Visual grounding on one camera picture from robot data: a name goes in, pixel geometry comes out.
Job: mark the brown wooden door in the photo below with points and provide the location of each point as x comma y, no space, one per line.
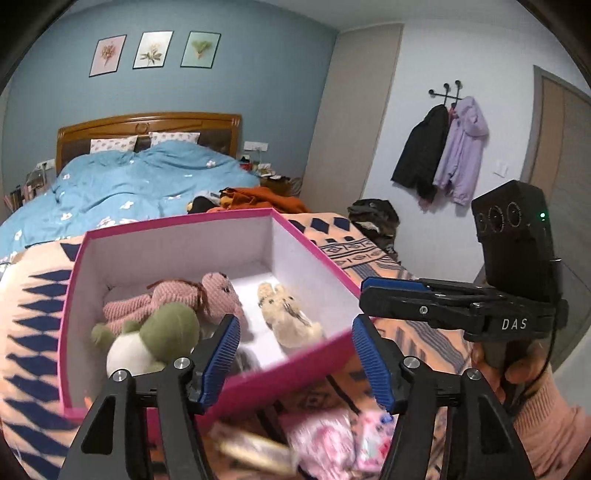
568,152

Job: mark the person's right forearm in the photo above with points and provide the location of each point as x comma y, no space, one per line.
545,424

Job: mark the beige plush bunny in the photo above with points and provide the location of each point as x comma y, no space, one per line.
286,318

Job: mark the orange brown clothing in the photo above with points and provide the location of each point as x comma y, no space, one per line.
258,196

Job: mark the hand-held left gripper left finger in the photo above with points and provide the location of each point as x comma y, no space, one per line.
221,355

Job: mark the black wall coat hook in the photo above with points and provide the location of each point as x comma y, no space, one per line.
445,94

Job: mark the white wall socket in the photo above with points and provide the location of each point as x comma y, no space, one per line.
256,146
46,163

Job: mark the green framed leaf picture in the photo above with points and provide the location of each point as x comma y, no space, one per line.
199,49

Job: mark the person's right hand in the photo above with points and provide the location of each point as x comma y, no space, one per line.
526,364

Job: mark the white framed flower picture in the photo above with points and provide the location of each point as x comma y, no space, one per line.
153,50

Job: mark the lilac hoodie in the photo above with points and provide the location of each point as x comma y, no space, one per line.
461,157

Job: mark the cosmetics clutter on nightstand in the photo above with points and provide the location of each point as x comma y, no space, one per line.
30,184

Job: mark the pink framed flower picture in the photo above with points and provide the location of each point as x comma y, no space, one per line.
107,55

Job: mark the pink storage box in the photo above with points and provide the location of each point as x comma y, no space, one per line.
295,374

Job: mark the wooden bed headboard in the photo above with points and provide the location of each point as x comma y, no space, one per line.
147,122

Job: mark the small items on nightstand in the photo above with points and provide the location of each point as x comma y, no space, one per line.
263,168

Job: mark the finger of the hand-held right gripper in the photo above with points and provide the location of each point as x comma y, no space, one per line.
392,284
406,309

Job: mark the shiny pink candy bag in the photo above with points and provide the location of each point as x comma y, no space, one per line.
323,438

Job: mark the orange patterned blanket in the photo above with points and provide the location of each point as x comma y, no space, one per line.
27,323

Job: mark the black cloth on bed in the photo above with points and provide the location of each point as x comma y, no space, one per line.
203,205

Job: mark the blue floral duvet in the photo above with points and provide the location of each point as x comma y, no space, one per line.
115,184

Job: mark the pink and white tissue pack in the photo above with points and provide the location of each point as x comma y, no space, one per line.
374,434

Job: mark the white light switch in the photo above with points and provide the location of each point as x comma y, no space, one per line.
500,167

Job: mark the wooden nightstand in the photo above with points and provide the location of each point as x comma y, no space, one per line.
286,188

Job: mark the dark clothes pile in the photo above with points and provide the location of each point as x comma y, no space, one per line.
374,221

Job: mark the black jacket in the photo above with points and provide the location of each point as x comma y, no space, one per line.
420,157

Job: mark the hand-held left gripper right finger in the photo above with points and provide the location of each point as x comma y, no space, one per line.
374,364

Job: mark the green and white plush toy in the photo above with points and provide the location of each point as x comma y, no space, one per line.
171,323

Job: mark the white patterned pillow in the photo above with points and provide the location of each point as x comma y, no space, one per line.
111,144
173,137

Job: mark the pink knitted plush toy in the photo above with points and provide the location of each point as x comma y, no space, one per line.
217,295

